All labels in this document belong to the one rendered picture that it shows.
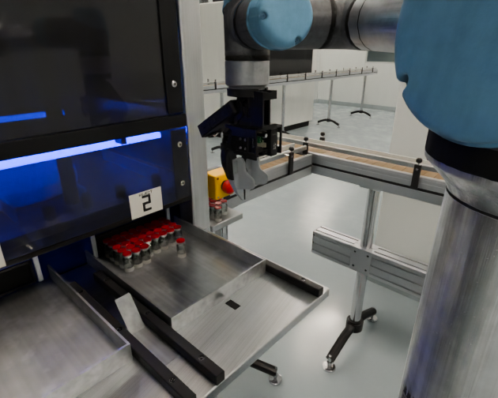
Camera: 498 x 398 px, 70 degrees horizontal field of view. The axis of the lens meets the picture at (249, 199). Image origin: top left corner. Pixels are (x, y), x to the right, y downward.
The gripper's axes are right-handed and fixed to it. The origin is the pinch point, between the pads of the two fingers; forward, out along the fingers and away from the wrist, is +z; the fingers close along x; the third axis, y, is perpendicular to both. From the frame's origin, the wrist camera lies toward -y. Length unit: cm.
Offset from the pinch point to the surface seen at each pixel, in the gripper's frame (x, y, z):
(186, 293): -10.7, -5.8, 21.1
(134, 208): -9.9, -24.5, 7.5
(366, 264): 85, -8, 61
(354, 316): 87, -11, 91
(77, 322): -30.0, -13.9, 21.0
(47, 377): -38.5, -5.2, 21.2
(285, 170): 62, -36, 18
